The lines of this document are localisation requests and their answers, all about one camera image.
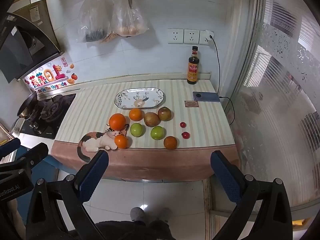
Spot white wall socket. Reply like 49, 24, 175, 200
199, 31, 210, 46
184, 29, 200, 45
167, 29, 185, 44

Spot person's left foot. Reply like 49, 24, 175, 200
130, 207, 147, 222

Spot colourful wall sticker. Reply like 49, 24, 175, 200
24, 57, 77, 94

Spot black range hood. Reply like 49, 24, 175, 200
0, 0, 64, 83

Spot plastic bag with dark contents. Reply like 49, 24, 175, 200
77, 0, 113, 43

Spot large orange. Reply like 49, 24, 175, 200
109, 113, 127, 130

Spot black frying pan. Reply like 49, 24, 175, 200
10, 91, 38, 133

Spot person's foot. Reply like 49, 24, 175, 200
156, 207, 173, 222
130, 207, 147, 222

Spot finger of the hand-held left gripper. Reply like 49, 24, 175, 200
0, 145, 49, 174
0, 138, 21, 158

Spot blue kitchen cabinet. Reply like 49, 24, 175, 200
15, 145, 63, 180

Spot person's dark trousers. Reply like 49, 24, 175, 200
95, 219, 172, 240

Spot plastic bag with eggs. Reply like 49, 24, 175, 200
108, 0, 148, 37

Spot brownish red apple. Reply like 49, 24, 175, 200
158, 107, 173, 122
144, 112, 160, 127

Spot blue smartphone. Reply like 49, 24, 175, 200
193, 91, 220, 102

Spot dark reddish orange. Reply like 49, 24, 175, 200
163, 136, 178, 150

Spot black charging cable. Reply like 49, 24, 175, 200
211, 36, 235, 126

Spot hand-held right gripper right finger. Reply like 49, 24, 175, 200
210, 150, 293, 240

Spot medium orange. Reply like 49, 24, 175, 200
129, 107, 143, 122
114, 134, 129, 149

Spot frosted glass sliding door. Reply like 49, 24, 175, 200
225, 0, 320, 215

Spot person's right foot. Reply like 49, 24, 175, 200
156, 207, 173, 222

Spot green apple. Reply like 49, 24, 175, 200
150, 126, 165, 140
130, 123, 145, 137

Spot black gas stove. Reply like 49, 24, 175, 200
19, 94, 77, 139

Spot dark soy sauce bottle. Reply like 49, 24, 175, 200
187, 46, 199, 85

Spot striped cat print mat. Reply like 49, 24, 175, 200
51, 79, 240, 182

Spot floral oval plate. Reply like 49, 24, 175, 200
114, 87, 166, 109

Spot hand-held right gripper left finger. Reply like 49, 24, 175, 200
26, 149, 110, 240

